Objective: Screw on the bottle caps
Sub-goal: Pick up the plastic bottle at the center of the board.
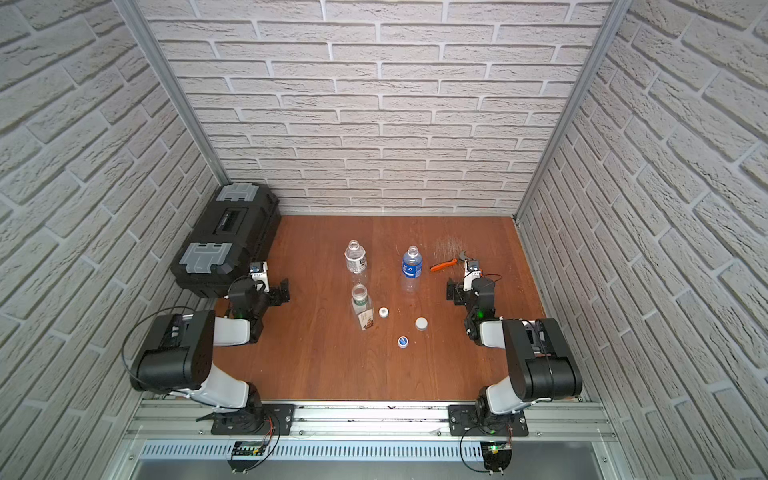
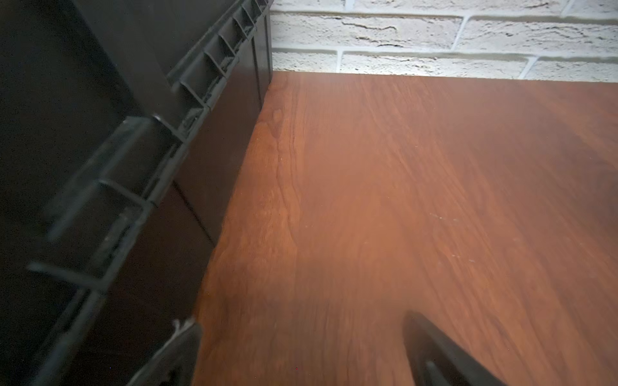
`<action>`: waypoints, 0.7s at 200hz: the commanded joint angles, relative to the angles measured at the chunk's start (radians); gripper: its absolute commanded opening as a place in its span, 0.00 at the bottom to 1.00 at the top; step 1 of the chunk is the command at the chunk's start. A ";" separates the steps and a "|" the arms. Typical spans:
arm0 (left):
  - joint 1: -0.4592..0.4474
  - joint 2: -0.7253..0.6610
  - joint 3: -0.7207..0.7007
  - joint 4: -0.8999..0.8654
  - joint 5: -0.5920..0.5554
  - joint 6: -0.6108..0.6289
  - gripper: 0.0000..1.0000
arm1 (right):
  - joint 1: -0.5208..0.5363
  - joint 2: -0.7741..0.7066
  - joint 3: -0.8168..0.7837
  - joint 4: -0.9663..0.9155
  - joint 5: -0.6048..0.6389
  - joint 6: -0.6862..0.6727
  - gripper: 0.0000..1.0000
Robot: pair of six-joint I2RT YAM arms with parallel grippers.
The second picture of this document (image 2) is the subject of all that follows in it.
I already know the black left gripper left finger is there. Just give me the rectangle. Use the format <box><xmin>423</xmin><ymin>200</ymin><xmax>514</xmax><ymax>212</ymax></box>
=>
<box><xmin>127</xmin><ymin>318</ymin><xmax>202</xmax><ymax>385</ymax></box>

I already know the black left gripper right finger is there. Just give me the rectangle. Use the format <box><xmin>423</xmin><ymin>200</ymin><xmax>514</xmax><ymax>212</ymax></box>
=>
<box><xmin>402</xmin><ymin>311</ymin><xmax>504</xmax><ymax>386</ymax></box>

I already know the black plastic toolbox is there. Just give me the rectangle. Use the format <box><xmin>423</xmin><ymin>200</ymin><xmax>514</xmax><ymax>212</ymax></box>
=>
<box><xmin>1</xmin><ymin>1</ymin><xmax>273</xmax><ymax>385</ymax></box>

